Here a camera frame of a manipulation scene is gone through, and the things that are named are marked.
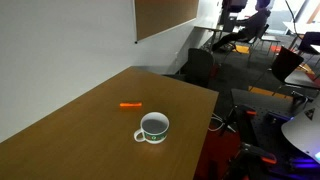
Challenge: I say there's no orange marker pen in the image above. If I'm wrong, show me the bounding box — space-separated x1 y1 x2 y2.
119 101 143 108

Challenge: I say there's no black chair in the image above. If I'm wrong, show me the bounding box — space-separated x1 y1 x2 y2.
184 47 216 89
249 45 305 98

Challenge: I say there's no white mug with green band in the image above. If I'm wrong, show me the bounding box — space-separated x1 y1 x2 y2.
133 111 170 145

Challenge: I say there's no brown cork board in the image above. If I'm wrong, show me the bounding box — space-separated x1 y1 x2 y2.
133 0 200 44

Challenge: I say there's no grey desk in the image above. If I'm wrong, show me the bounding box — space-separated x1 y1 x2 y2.
193 25 235 52

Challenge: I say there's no black breadboard table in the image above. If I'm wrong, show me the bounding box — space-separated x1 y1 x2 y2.
230 87 320 180

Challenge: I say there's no seated person in dark clothes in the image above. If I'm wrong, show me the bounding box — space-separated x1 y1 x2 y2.
211 0 273 53

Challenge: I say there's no grey office chair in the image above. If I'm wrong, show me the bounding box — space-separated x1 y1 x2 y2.
233 23 282 65

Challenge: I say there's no grey round table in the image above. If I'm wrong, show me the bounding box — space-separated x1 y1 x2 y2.
284 69 320 90

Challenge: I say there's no white table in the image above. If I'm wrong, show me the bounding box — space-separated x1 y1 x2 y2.
282 20 320 36

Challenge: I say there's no dark purple chair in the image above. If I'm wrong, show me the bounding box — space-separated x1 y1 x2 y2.
297 31 320 57

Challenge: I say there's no white cable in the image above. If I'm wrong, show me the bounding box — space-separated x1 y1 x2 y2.
207 113 238 133

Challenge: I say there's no black clamp with orange handle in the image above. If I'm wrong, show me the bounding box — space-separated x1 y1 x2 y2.
229 142 278 180
222 104 258 136

